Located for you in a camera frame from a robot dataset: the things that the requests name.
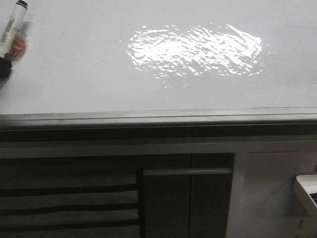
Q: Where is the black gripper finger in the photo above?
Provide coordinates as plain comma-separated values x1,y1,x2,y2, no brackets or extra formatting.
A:
0,58,12,78

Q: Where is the white whiteboard marker with tape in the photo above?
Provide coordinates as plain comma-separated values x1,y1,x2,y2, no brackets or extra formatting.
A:
0,0,28,61

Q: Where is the dark slatted chair back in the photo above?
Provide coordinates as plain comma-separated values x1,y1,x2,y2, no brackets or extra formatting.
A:
0,170,146,238

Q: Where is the white plastic tray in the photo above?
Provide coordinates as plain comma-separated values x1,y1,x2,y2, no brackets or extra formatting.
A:
294,175,317,220

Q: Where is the white whiteboard with aluminium frame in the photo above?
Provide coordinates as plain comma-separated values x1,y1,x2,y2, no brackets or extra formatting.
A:
0,0,317,130

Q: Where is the grey cabinet panel with rail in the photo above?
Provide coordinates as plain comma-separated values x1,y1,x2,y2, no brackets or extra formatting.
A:
144,168,232,238

